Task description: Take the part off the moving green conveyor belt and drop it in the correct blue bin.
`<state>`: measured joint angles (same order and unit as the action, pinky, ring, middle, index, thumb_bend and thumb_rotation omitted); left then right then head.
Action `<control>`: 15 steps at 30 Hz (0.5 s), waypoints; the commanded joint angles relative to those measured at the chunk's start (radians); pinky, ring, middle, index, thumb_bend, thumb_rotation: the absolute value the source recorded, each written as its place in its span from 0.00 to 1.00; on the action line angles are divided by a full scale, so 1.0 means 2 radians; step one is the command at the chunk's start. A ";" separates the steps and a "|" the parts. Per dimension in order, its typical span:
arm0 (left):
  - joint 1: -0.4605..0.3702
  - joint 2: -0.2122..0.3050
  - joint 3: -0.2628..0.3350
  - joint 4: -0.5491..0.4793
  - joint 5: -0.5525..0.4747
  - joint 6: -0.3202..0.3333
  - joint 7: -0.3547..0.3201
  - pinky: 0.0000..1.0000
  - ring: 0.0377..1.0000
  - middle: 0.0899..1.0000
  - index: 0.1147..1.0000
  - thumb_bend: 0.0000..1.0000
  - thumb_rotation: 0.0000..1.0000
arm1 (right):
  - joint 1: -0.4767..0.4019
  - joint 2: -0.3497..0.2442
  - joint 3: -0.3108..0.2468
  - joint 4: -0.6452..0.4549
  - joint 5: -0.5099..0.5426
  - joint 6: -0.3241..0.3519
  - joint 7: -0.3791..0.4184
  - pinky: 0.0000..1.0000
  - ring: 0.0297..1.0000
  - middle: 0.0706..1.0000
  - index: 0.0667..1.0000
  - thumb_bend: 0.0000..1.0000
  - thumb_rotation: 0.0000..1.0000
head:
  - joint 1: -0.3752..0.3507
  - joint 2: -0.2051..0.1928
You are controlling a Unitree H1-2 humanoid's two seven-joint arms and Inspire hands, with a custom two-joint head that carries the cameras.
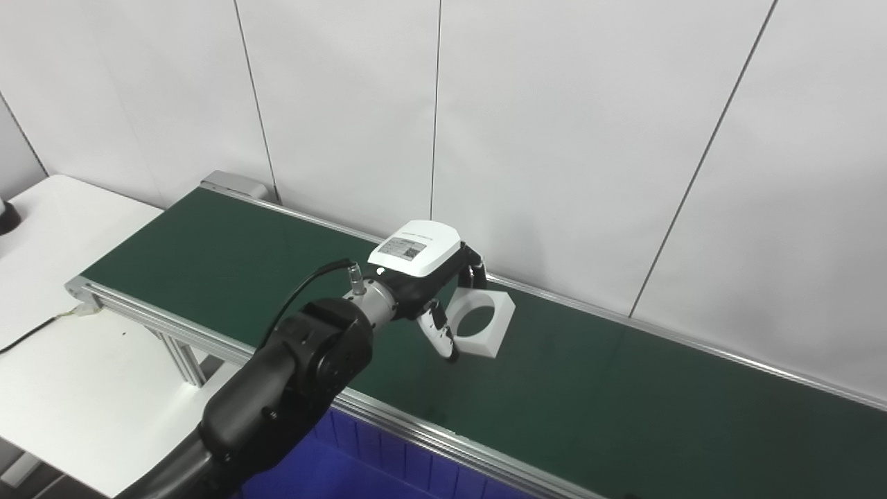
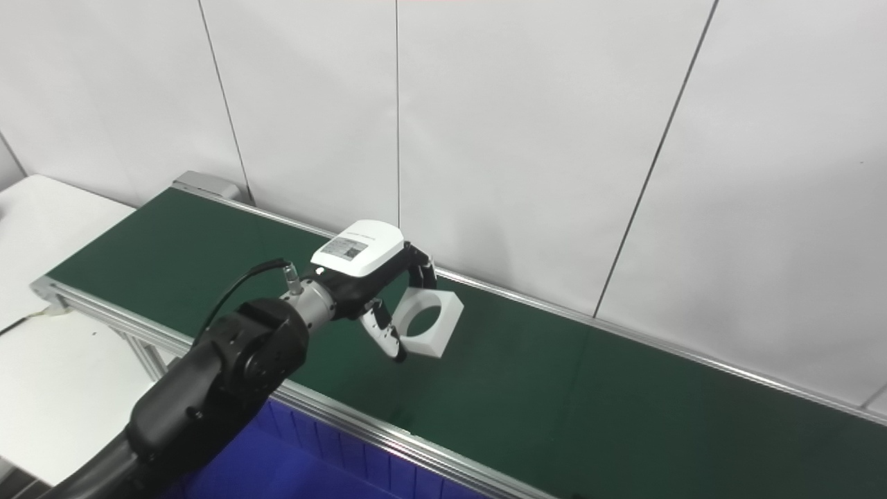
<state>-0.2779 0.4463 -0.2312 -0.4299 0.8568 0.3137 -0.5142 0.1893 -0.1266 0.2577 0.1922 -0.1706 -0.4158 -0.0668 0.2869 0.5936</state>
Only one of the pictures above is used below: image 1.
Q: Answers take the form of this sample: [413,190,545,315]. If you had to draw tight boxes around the aluminium conveyor support leg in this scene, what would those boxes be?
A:
[147,327,210,389]

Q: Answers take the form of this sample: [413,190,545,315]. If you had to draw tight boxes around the blue plastic bin white parts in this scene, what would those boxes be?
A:
[238,408,543,499]

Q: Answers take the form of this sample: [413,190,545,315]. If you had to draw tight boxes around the black cable on table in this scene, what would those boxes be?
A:
[0,304,99,356]

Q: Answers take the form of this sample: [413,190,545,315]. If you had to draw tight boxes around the green conveyor belt aluminium frame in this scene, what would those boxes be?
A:
[65,170,887,499]

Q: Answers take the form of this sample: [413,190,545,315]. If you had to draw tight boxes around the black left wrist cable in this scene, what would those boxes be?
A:
[256,258,365,349]

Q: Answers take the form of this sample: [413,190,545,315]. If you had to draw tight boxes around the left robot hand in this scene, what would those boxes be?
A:
[366,220,489,362]

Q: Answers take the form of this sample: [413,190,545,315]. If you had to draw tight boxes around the white square part round hole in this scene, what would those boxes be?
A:
[447,288,518,360]

